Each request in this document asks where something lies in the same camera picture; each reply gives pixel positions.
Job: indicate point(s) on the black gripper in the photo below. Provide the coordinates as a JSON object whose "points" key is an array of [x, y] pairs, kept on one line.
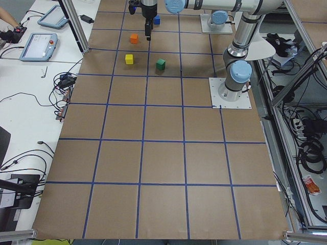
{"points": [[148, 12]]}

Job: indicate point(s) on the blue block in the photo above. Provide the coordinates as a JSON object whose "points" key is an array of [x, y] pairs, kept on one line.
{"points": [[157, 20]]}

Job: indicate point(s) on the orange block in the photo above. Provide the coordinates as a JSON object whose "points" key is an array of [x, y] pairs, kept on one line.
{"points": [[134, 38]]}

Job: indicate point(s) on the yellow block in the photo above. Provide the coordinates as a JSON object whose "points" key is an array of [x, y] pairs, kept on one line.
{"points": [[129, 59]]}

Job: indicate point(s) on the green block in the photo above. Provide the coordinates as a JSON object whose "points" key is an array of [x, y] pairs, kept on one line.
{"points": [[161, 64]]}

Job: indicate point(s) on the person hand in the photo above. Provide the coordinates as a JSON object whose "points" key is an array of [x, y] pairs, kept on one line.
{"points": [[10, 20]]}

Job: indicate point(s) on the black power adapter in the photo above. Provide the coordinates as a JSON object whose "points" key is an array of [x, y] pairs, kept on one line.
{"points": [[86, 19]]}

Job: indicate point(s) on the far teach pendant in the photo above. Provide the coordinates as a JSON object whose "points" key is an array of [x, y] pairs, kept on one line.
{"points": [[54, 18]]}

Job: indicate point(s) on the teach pendant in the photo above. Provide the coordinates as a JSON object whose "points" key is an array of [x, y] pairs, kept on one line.
{"points": [[39, 47], [54, 18]]}

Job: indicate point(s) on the near teach pendant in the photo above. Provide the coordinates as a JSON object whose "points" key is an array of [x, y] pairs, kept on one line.
{"points": [[39, 47]]}

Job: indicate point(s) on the white chair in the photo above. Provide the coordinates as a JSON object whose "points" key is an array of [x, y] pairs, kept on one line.
{"points": [[259, 49]]}

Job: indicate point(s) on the orange snack packet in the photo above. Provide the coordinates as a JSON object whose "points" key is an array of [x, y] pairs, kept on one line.
{"points": [[310, 185]]}

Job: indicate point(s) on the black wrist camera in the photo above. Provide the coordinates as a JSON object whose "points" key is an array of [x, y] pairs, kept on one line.
{"points": [[133, 5]]}

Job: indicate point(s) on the aluminium frame post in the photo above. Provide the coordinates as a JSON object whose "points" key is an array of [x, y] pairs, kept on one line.
{"points": [[71, 15]]}

